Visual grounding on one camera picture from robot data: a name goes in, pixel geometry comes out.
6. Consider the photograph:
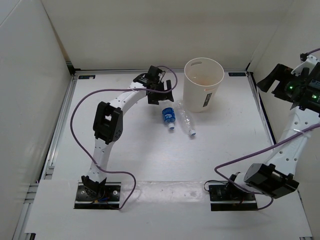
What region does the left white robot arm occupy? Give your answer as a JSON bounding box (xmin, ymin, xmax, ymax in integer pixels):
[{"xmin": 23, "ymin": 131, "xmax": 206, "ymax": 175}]
[{"xmin": 81, "ymin": 65, "xmax": 174, "ymax": 200}]

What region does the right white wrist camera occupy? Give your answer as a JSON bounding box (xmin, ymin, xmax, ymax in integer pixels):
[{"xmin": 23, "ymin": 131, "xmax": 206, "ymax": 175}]
[{"xmin": 291, "ymin": 53, "xmax": 320, "ymax": 76}]

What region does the purple cable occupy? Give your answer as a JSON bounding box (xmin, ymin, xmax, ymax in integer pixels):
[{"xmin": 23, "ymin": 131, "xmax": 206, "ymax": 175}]
[
  {"xmin": 69, "ymin": 65, "xmax": 179, "ymax": 211},
  {"xmin": 214, "ymin": 47, "xmax": 320, "ymax": 210}
]

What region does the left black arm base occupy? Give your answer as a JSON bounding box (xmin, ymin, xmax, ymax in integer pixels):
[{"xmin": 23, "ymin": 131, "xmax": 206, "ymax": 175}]
[{"xmin": 73, "ymin": 182, "xmax": 122, "ymax": 210}]

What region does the blue label water bottle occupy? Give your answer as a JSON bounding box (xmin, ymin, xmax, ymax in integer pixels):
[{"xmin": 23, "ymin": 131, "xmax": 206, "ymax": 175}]
[{"xmin": 161, "ymin": 107, "xmax": 176, "ymax": 131}]

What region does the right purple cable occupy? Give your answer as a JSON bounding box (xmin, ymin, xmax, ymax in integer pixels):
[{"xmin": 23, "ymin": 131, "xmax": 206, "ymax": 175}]
[{"xmin": 214, "ymin": 47, "xmax": 320, "ymax": 210}]

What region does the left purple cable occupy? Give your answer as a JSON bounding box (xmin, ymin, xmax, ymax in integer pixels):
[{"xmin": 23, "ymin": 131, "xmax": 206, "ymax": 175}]
[{"xmin": 69, "ymin": 65, "xmax": 179, "ymax": 211}]

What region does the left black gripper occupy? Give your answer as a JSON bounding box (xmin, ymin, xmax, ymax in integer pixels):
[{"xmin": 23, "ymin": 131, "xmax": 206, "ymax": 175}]
[{"xmin": 147, "ymin": 80, "xmax": 173, "ymax": 106}]

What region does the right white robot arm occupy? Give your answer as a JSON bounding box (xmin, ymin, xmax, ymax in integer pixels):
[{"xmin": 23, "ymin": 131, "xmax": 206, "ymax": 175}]
[{"xmin": 224, "ymin": 60, "xmax": 320, "ymax": 200}]

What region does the clear plastic bottle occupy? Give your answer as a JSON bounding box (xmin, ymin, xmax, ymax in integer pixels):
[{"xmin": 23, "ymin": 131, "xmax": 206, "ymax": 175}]
[{"xmin": 175, "ymin": 100, "xmax": 196, "ymax": 138}]

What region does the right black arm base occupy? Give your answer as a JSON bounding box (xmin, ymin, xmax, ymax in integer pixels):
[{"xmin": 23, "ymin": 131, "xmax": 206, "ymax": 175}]
[{"xmin": 203, "ymin": 180, "xmax": 258, "ymax": 212}]

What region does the cream plastic bin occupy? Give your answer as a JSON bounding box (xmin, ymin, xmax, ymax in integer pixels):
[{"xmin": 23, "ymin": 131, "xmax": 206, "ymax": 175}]
[{"xmin": 183, "ymin": 57, "xmax": 225, "ymax": 113}]

